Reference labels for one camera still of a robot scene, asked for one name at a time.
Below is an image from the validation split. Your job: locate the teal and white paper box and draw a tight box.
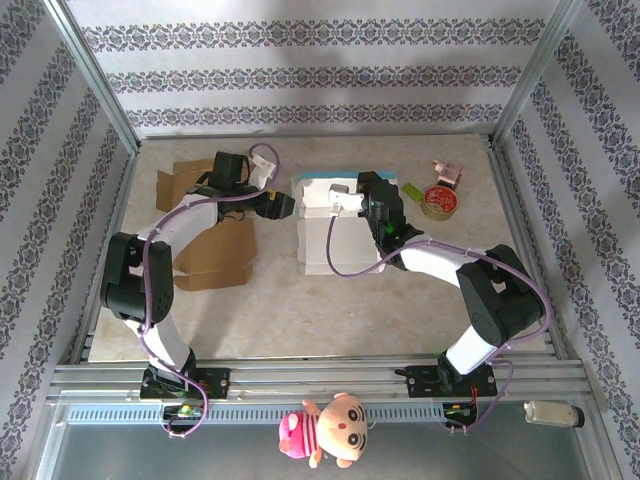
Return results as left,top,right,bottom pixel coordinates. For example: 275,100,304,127
289,168,401,277

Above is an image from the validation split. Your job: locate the brown cardboard box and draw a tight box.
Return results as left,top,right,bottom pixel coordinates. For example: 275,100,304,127
155,157,257,293

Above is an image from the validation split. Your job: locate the red tape roll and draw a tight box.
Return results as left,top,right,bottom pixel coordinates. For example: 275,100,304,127
419,183,460,221

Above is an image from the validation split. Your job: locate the small pink toy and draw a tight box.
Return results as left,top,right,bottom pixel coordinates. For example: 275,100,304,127
432,158,467,190

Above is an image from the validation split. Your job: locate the plush doll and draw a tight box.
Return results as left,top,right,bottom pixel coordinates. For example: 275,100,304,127
277,392,369,470

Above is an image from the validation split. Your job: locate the left circuit board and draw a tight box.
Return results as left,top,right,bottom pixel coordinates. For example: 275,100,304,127
164,403,204,420

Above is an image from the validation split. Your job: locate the clear bottle with black cap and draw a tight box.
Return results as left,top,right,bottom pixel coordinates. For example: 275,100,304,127
523,399,585,429

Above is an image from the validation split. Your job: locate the grey metal shelf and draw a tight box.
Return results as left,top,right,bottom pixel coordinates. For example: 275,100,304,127
37,399,609,480

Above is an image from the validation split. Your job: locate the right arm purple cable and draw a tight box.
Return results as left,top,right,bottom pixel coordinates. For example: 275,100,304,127
326,212,555,435

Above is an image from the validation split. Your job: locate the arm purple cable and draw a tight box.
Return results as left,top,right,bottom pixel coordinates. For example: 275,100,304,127
326,212,555,435
139,143,282,440

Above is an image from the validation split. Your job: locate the aluminium back rail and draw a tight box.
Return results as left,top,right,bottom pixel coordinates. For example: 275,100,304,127
137,130,496,142

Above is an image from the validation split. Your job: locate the left aluminium side rail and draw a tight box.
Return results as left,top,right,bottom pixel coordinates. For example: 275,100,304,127
69,148,142,364

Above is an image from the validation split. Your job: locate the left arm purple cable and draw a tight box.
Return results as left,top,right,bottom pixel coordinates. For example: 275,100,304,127
139,143,282,440

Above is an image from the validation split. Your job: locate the aluminium front rail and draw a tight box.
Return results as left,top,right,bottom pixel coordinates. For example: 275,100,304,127
49,355,596,401

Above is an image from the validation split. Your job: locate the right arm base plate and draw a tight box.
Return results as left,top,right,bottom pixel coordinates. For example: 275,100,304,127
394,364,499,400

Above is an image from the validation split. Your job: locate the left aluminium post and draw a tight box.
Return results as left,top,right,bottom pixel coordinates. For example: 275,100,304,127
42,0,141,151

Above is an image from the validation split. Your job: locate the aluminium post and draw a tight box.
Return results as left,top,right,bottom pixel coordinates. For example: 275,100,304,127
42,0,141,151
492,0,584,146

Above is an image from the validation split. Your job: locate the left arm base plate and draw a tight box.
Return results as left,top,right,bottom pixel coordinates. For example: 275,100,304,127
139,366,231,401

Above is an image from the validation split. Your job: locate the right aluminium post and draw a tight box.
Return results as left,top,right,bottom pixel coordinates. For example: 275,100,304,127
492,0,584,146

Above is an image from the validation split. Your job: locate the grey slotted cable duct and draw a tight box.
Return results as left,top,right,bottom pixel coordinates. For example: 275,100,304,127
67,403,479,426

